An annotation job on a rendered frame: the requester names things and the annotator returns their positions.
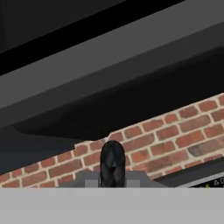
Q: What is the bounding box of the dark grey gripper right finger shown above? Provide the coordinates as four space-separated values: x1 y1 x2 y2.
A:
112 140 166 188

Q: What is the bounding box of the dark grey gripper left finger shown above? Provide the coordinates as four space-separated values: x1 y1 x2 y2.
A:
59 140 114 188

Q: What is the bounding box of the black hob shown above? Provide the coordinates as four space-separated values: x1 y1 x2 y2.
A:
153 157 224 188

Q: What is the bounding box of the dark cupboard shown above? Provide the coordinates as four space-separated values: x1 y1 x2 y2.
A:
0 0 130 54

